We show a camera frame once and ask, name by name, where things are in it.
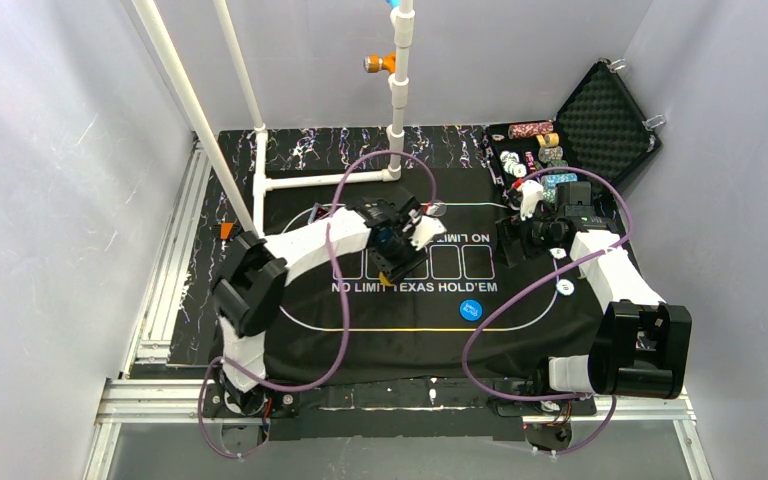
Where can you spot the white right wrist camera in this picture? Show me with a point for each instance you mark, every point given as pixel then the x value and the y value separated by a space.
pixel 532 193

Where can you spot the black poker felt mat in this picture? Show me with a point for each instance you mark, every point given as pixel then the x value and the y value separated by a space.
pixel 356 330

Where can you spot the black poker chip case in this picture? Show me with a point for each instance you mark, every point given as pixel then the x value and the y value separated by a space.
pixel 601 129

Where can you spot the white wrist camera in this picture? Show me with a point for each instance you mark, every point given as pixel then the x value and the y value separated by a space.
pixel 425 231
pixel 532 193

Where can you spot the white blue poker chip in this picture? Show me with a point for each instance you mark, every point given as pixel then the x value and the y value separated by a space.
pixel 565 287
pixel 558 253

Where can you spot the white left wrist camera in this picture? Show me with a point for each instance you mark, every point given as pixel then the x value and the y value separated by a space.
pixel 425 231

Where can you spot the red white chip row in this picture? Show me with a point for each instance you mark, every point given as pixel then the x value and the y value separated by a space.
pixel 530 129

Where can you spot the dark green chip row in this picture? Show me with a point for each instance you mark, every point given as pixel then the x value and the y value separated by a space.
pixel 552 156

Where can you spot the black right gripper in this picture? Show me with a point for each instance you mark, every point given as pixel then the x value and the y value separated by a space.
pixel 516 227

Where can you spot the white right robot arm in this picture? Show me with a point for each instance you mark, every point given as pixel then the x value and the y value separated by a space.
pixel 641 345

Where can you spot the blue small blind button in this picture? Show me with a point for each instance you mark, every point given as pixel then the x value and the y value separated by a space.
pixel 471 310

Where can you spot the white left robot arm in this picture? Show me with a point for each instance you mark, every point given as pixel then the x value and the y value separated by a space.
pixel 248 292

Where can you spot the white chips in case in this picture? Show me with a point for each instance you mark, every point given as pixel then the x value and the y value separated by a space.
pixel 512 164

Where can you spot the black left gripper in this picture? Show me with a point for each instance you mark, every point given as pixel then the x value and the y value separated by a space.
pixel 396 258

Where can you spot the yellow chip row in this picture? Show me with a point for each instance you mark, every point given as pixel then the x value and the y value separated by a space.
pixel 548 140

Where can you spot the orange clamp knob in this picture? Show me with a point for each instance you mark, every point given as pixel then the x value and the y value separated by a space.
pixel 375 64

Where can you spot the yellow big blind button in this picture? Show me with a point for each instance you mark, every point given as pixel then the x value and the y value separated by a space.
pixel 385 281

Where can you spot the blue chip row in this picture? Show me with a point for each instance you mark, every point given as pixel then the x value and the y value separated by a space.
pixel 550 183

